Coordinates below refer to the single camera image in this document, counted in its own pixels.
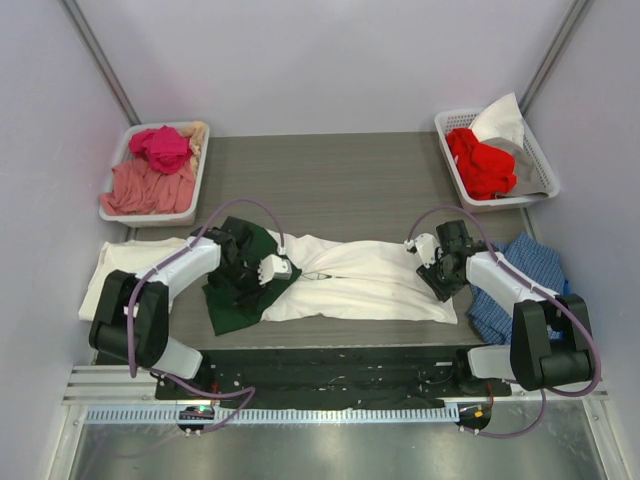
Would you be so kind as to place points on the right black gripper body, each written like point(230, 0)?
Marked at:
point(439, 280)

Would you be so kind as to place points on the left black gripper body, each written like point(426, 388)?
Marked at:
point(245, 282)

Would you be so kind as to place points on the white and green t-shirt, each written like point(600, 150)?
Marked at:
point(359, 280)

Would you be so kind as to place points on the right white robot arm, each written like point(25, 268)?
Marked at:
point(551, 344)

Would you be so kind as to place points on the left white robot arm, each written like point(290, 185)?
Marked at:
point(131, 322)

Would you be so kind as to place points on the blue plaid shirt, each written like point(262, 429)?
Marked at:
point(539, 262)

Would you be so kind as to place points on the red t-shirt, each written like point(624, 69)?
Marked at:
point(486, 171)

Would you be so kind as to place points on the folded cream t-shirt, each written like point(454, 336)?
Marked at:
point(130, 256)

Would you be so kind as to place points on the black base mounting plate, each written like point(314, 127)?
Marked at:
point(370, 378)

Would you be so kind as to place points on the salmon pink t-shirt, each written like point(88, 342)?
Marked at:
point(140, 190)

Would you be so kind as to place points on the magenta t-shirt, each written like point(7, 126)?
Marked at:
point(165, 149)

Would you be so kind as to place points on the right white perforated basket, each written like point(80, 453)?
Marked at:
point(461, 118)

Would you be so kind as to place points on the beige garment in bin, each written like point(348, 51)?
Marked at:
point(196, 133)

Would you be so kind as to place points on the grey white garment in basket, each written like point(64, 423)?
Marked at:
point(501, 127)

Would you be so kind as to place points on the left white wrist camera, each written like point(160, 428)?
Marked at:
point(274, 267)

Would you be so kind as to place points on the slotted white cable duct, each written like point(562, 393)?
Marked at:
point(199, 415)

